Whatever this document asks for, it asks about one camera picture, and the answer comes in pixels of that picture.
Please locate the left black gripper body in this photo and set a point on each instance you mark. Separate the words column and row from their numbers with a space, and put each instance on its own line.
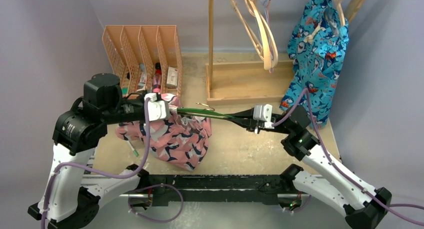
column 131, row 108

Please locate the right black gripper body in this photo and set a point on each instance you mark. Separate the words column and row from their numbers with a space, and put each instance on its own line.
column 257, row 126

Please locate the pink shark print shorts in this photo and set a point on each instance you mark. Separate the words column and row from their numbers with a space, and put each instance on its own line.
column 182, row 141

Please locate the green plastic hanger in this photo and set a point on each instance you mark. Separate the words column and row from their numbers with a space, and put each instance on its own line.
column 206, row 111

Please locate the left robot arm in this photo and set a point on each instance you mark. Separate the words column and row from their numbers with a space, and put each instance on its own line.
column 66, row 204

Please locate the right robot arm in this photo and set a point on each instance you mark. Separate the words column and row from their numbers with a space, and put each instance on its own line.
column 361, row 204

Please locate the blue shark print shorts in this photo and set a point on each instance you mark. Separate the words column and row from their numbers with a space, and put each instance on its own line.
column 317, row 47

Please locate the wooden hanger holding blue shorts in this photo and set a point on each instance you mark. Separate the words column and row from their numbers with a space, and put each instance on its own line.
column 338, row 6

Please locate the white tube in organizer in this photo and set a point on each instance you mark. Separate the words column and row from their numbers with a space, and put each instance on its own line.
column 143, row 77

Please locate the pink bottle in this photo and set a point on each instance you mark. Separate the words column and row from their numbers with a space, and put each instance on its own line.
column 157, row 78

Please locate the green white marker pen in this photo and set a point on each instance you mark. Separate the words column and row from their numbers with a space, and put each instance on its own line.
column 133, row 149

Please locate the wooden clothes rack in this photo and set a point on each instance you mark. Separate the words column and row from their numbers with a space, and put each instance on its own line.
column 244, row 82

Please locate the small white box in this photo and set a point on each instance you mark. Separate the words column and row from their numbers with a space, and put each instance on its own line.
column 172, row 78

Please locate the orange plastic file organizer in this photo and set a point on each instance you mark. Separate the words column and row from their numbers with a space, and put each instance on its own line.
column 128, row 46

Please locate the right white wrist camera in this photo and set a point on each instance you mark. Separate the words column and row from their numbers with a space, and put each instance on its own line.
column 262, row 113

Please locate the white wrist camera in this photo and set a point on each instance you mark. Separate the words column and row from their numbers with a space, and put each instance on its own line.
column 262, row 113
column 157, row 108

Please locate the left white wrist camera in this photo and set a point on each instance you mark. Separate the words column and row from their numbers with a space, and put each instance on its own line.
column 157, row 108

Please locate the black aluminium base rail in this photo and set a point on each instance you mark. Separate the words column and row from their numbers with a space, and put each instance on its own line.
column 160, row 189

